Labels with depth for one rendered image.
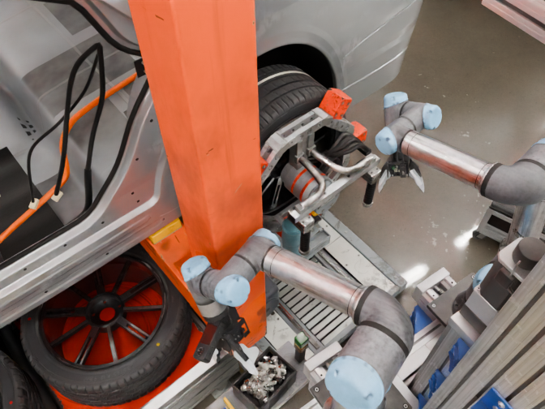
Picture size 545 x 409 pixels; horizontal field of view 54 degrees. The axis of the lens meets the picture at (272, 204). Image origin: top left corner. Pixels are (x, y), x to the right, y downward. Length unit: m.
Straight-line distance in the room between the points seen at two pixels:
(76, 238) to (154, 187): 0.32
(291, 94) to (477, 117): 2.03
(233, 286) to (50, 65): 1.51
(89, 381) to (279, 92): 1.26
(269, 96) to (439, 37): 2.58
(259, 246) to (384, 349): 0.41
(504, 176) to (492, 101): 2.47
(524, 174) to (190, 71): 0.88
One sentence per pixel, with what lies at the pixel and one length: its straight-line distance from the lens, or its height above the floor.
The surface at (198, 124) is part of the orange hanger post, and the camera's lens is 1.02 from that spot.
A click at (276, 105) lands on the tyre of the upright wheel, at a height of 1.18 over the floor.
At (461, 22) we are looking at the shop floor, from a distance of 4.54.
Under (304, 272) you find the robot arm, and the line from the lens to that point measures 1.24.
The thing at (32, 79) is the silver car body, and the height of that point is 1.01.
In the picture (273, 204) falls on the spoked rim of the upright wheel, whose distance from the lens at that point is 2.29.
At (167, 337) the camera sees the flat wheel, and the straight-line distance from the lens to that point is 2.17.
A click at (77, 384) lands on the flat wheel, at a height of 0.50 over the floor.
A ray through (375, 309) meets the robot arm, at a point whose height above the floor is 1.45.
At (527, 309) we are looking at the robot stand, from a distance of 1.11.
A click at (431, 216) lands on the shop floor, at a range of 3.14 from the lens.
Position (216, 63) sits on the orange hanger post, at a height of 1.87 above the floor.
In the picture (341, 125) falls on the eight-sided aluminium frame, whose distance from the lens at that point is 2.05.
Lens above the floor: 2.47
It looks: 54 degrees down
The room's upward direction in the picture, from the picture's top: 1 degrees counter-clockwise
